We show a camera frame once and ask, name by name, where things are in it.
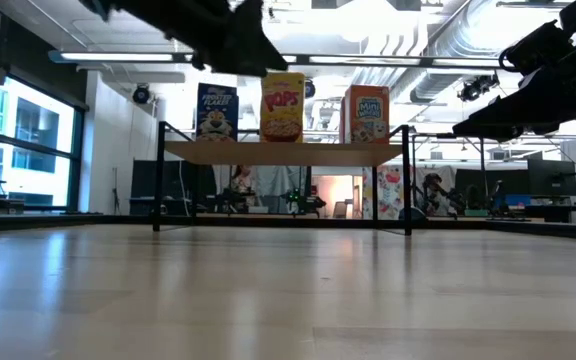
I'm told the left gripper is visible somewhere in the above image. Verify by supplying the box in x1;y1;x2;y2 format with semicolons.
78;0;289;79

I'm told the blue Frosted Flakes cereal box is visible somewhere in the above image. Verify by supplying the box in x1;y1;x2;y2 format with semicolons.
195;82;240;143

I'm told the yellow Pops cereal box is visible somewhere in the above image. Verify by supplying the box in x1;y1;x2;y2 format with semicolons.
260;71;307;144

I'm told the orange Mini Wheats cereal box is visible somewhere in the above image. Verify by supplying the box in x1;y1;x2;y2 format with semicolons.
339;84;391;146

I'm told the black computer monitor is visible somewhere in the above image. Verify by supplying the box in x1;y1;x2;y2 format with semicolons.
526;158;576;198

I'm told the long ceiling light strip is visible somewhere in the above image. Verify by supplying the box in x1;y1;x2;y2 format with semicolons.
47;48;519;70

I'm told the person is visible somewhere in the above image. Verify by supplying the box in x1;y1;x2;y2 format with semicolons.
230;164;257;199

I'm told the white cloth cover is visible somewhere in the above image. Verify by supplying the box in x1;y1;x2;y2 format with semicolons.
255;165;309;214

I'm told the black screen panel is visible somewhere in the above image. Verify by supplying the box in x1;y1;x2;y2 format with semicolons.
128;158;218;217

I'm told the cartoon print banner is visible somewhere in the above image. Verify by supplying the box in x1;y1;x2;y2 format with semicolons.
361;164;419;221

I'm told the large glass window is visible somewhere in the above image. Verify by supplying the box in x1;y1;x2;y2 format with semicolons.
0;74;89;214

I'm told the black workstation frame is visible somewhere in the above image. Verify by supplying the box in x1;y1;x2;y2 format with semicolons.
410;130;576;221

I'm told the silver ceiling duct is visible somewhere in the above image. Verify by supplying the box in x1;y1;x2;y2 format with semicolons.
357;0;519;104

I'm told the wooden shelf with black frame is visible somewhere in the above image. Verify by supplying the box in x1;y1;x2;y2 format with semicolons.
151;120;414;237

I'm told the black metal table frame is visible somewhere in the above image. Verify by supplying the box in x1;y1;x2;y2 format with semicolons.
0;212;576;242

